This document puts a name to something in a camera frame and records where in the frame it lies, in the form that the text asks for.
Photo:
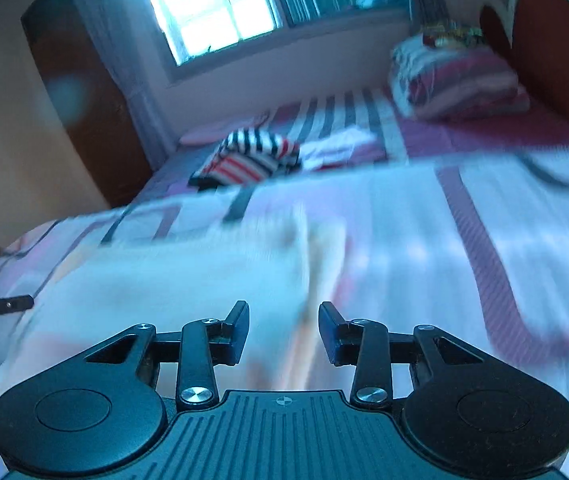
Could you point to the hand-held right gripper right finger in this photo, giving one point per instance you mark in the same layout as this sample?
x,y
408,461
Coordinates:
x,y
372,360

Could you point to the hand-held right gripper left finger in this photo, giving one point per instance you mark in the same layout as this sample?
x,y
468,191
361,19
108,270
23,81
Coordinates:
x,y
195,360

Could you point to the white knit sweater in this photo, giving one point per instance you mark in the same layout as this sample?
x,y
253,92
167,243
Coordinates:
x,y
164,280

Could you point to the patterned pink white blanket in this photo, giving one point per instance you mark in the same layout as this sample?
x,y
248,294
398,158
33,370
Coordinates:
x,y
464,260

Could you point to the striped folded garment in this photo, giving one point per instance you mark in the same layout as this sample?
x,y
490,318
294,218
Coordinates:
x,y
249,160

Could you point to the dark brown wooden door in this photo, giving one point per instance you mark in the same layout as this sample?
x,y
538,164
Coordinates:
x,y
79,110

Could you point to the white pink folded cloth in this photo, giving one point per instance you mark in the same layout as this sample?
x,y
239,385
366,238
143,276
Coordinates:
x,y
339,147

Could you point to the striped bed sheet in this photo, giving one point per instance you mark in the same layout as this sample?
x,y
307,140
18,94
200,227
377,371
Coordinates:
x,y
439,130

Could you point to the sheer grey curtain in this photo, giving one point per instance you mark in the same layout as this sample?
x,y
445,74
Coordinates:
x,y
124,60

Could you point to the striped pillow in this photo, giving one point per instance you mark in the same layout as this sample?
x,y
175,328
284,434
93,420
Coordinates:
x,y
459,80

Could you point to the gold patterned cloth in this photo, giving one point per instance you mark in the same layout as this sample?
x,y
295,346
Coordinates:
x,y
452,35

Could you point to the sliding glass window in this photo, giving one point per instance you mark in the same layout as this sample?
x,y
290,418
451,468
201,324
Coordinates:
x,y
204,5

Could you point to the red white scalloped headboard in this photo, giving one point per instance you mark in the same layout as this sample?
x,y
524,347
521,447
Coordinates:
x,y
554,35

